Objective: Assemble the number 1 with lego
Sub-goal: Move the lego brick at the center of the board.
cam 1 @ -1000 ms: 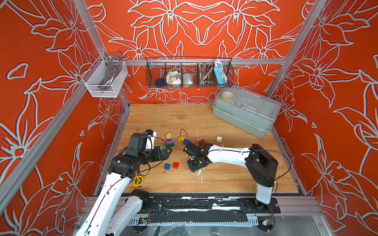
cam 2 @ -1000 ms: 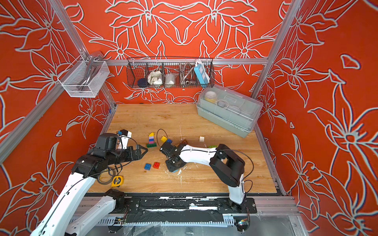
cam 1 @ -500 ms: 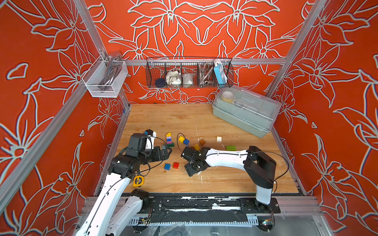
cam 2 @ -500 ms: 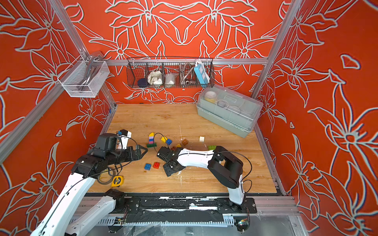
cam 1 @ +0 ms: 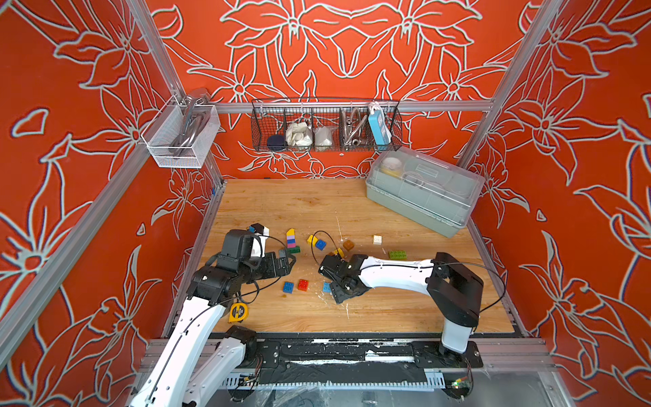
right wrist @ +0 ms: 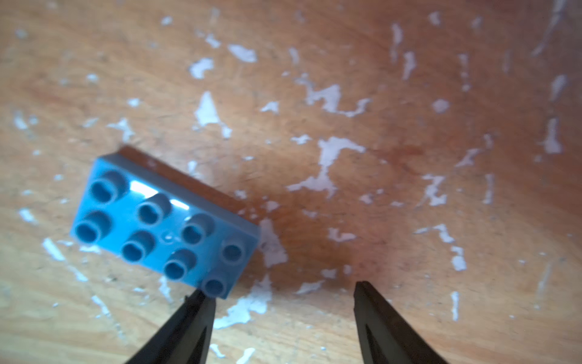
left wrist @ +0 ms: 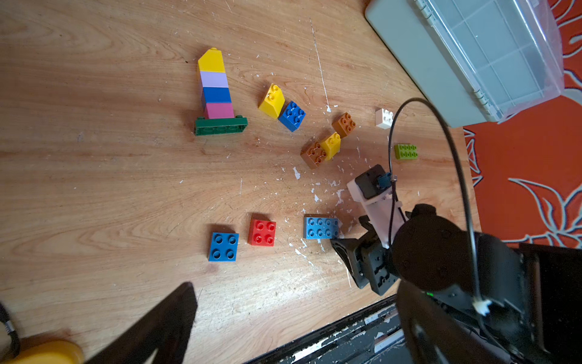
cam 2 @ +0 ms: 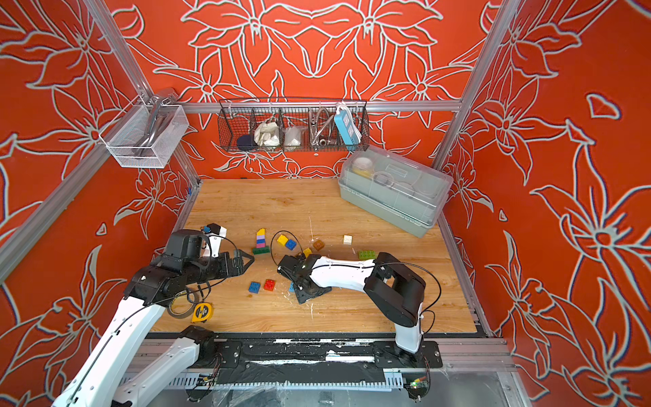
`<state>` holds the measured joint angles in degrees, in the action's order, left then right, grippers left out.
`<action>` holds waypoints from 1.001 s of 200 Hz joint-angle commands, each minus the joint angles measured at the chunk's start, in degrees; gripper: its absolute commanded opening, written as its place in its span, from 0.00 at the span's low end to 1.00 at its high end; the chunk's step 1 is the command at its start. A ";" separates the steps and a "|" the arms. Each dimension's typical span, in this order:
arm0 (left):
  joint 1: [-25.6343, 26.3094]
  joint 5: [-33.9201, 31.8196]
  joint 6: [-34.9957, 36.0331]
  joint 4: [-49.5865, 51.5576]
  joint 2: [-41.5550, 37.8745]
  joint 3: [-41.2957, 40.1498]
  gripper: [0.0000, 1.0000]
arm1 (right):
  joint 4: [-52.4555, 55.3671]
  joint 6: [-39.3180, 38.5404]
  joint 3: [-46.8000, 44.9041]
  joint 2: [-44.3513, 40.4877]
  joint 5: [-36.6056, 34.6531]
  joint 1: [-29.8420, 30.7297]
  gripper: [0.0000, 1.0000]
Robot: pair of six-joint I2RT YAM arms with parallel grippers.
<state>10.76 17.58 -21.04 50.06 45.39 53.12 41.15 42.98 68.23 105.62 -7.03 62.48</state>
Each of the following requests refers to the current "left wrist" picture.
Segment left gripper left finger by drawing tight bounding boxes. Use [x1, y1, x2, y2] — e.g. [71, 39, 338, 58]
[87, 281, 198, 363]

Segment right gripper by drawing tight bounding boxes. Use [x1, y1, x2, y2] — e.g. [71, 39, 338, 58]
[330, 215, 399, 296]

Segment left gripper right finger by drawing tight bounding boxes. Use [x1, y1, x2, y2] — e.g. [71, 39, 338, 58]
[396, 281, 500, 363]

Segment light blue long lego brick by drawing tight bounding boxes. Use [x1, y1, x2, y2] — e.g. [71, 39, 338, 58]
[304, 216, 340, 240]

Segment teal blue lego brick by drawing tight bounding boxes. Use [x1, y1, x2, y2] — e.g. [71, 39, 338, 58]
[209, 232, 239, 262]

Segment red lego brick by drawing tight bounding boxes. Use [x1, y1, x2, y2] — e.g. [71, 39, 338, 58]
[248, 219, 277, 247]

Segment dark green lego plate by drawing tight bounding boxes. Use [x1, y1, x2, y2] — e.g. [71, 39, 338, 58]
[194, 115, 248, 136]

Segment pink lego brick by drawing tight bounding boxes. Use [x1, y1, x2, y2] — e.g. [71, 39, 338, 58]
[205, 103, 235, 119]

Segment blue square lego brick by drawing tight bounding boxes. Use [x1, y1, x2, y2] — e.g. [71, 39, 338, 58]
[202, 87, 232, 105]

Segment lilac lego brick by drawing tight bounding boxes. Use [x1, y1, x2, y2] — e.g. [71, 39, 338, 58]
[199, 71, 229, 88]

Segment yellow sloped lego brick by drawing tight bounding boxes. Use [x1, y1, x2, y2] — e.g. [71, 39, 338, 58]
[198, 47, 226, 74]

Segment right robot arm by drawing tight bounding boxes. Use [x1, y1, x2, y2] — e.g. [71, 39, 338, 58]
[331, 204, 581, 363]

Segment lime green lego brick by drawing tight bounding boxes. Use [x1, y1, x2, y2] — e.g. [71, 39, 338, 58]
[394, 143, 418, 160]

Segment yellow lego brick near brown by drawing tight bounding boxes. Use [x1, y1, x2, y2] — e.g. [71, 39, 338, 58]
[320, 132, 341, 161]

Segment brown sloped lego brick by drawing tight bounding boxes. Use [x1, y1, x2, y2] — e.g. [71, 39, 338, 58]
[332, 112, 356, 138]

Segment white lego brick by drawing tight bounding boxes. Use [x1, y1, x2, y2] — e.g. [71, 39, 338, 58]
[375, 109, 394, 130]

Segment blue lego brick far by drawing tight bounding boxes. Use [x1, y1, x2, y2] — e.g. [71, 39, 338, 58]
[278, 101, 306, 132]

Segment yellow lego brick far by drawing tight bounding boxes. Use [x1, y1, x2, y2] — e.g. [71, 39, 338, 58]
[259, 83, 285, 119]

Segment yellow tape measure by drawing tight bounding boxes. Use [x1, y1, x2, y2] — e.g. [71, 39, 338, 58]
[8, 341, 85, 364]

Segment grey lidded storage box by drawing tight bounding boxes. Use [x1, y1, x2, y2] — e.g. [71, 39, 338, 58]
[365, 1, 565, 127]

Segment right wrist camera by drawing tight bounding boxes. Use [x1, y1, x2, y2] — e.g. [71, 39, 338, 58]
[347, 165, 407, 249]

